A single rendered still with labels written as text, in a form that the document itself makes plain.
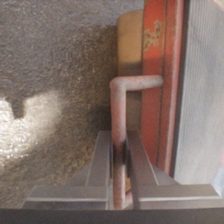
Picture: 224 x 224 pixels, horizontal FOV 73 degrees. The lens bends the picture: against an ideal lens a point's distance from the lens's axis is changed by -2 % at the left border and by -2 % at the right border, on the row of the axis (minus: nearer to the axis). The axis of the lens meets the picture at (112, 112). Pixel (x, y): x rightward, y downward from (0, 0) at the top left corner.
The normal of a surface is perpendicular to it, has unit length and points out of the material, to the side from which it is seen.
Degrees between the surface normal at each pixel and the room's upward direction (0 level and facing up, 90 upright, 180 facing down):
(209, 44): 0
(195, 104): 0
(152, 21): 90
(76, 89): 0
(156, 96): 90
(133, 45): 76
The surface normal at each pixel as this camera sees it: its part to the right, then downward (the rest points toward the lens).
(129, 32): -0.67, 0.20
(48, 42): 0.63, 0.19
